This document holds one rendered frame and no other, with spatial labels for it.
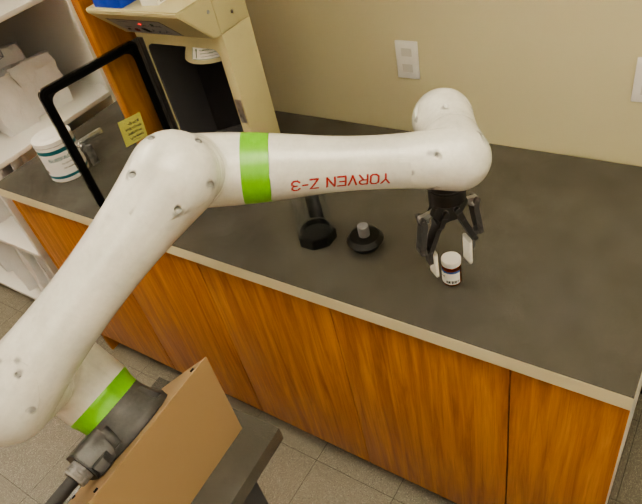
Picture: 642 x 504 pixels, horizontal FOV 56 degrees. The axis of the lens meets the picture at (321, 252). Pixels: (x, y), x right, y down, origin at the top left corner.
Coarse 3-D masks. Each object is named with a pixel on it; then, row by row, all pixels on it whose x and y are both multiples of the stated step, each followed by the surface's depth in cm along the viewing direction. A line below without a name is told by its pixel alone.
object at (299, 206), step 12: (300, 204) 144; (312, 204) 144; (324, 204) 146; (300, 216) 146; (312, 216) 146; (324, 216) 148; (300, 228) 150; (312, 228) 148; (324, 228) 149; (312, 240) 151
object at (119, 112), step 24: (96, 72) 156; (120, 72) 161; (72, 96) 153; (96, 96) 158; (120, 96) 163; (144, 96) 169; (72, 120) 155; (96, 120) 160; (120, 120) 166; (144, 120) 172; (96, 144) 163; (120, 144) 168; (96, 168) 165; (120, 168) 171
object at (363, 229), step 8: (360, 224) 146; (352, 232) 149; (360, 232) 146; (368, 232) 146; (376, 232) 148; (352, 240) 147; (360, 240) 147; (368, 240) 146; (376, 240) 146; (352, 248) 147; (360, 248) 146; (368, 248) 145; (376, 248) 148
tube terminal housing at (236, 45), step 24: (216, 0) 141; (240, 0) 148; (240, 24) 150; (216, 48) 149; (240, 48) 152; (240, 72) 154; (240, 96) 156; (264, 96) 164; (240, 120) 162; (264, 120) 166
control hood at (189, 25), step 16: (176, 0) 139; (192, 0) 137; (208, 0) 139; (96, 16) 150; (112, 16) 146; (128, 16) 142; (144, 16) 139; (160, 16) 136; (176, 16) 133; (192, 16) 136; (208, 16) 140; (192, 32) 142; (208, 32) 141
